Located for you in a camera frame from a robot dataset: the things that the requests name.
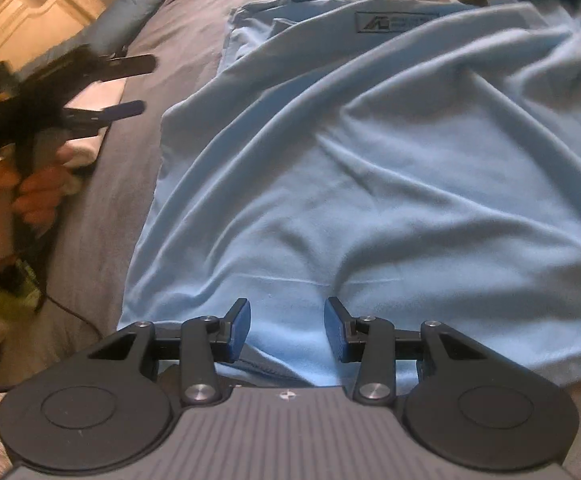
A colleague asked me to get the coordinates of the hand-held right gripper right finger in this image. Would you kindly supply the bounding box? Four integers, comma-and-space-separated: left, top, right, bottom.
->
323, 296, 487, 405

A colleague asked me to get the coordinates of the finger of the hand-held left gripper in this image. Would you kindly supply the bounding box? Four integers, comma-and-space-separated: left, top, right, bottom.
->
64, 100, 146, 126
98, 54, 157, 82

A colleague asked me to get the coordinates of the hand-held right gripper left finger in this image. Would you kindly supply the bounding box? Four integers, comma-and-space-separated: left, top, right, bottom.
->
88, 297, 252, 407

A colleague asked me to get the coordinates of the light blue printed t-shirt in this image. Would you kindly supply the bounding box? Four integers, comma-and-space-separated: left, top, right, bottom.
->
119, 0, 581, 396

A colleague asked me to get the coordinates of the person's left hand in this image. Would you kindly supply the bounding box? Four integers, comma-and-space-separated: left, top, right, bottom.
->
0, 160, 71, 256

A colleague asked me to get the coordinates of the folded cream white shirt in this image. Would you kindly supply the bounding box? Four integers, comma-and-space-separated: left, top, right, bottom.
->
0, 80, 126, 196

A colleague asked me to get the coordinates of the grey bed blanket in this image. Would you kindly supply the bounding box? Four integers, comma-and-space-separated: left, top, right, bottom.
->
0, 0, 581, 480

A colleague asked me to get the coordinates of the teal blue pillow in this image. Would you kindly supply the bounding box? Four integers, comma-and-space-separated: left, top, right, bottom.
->
0, 0, 171, 76

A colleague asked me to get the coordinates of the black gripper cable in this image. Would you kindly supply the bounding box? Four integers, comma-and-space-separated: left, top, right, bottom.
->
0, 240, 102, 392

